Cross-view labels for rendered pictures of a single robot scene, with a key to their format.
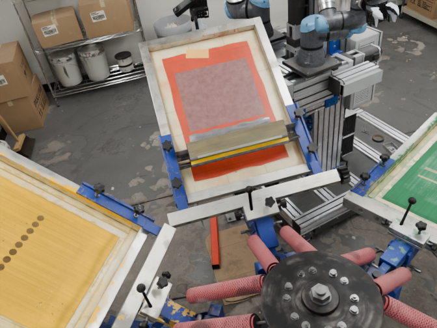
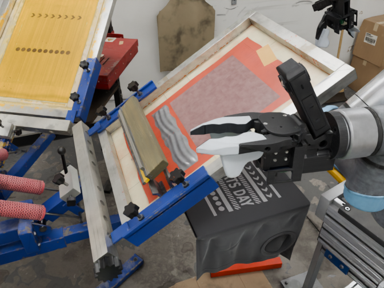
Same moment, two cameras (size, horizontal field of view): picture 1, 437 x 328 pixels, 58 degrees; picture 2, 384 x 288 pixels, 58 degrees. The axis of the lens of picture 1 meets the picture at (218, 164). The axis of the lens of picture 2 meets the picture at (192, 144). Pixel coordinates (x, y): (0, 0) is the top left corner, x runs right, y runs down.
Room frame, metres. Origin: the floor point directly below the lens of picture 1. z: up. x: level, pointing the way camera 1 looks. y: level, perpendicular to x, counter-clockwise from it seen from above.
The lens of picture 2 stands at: (1.25, -1.06, 1.96)
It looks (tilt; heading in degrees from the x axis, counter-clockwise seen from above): 37 degrees down; 78
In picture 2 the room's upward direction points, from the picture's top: straight up
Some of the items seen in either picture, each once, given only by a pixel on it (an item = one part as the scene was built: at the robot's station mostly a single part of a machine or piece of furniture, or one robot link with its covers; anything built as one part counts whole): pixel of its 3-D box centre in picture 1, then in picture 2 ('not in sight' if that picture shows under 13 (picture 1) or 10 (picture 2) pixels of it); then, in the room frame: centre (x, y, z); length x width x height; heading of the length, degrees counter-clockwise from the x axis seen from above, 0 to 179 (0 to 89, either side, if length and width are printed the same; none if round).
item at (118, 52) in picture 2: not in sight; (91, 58); (1.07, 1.12, 1.06); 0.61 x 0.46 x 0.12; 68
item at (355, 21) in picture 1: (354, 19); (367, 171); (1.64, -0.68, 1.56); 0.11 x 0.08 x 0.11; 87
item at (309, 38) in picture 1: (313, 30); not in sight; (1.91, -0.58, 1.42); 0.13 x 0.12 x 0.14; 87
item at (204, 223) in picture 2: not in sight; (231, 182); (1.64, -0.04, 0.95); 0.48 x 0.44 x 0.01; 8
